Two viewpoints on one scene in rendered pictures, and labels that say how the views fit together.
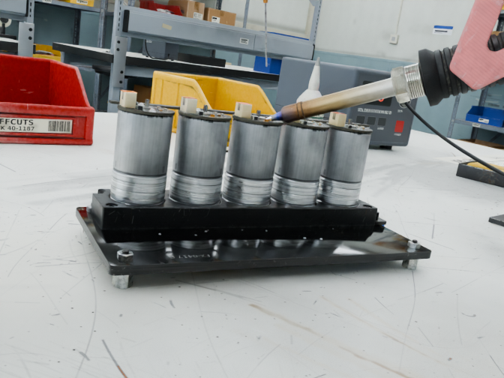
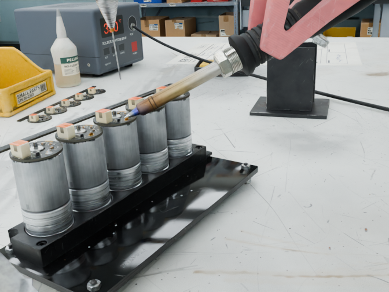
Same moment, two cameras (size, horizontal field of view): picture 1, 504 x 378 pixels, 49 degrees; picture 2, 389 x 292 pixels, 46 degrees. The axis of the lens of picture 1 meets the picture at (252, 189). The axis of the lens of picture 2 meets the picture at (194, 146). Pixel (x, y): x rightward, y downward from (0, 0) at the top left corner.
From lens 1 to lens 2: 0.09 m
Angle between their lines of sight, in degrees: 27
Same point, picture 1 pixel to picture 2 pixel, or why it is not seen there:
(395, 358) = (307, 266)
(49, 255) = not seen: outside the picture
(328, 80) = (68, 24)
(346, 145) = (178, 110)
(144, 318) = not seen: outside the picture
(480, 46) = (279, 29)
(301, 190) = (160, 158)
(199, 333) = not seen: outside the picture
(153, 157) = (61, 189)
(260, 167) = (133, 156)
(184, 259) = (133, 263)
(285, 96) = (29, 44)
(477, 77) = (281, 51)
